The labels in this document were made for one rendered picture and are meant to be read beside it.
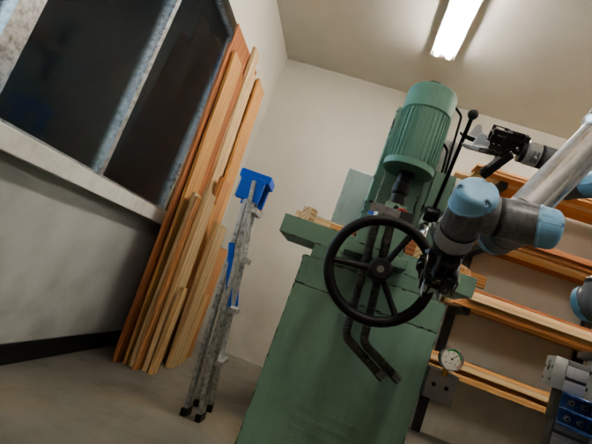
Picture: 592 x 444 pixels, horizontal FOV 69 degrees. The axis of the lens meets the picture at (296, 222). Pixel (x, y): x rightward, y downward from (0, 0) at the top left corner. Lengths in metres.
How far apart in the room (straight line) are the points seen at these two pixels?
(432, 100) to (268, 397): 1.08
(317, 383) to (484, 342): 2.73
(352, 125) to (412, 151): 2.59
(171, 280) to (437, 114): 1.66
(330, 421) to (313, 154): 2.94
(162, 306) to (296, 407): 1.38
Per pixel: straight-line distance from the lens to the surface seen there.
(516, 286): 4.02
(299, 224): 1.34
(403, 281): 1.33
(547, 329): 3.55
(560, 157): 1.06
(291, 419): 1.36
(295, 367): 1.33
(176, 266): 2.54
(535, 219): 0.85
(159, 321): 2.55
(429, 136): 1.54
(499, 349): 3.97
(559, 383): 1.53
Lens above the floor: 0.69
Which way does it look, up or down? 8 degrees up
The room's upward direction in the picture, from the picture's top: 20 degrees clockwise
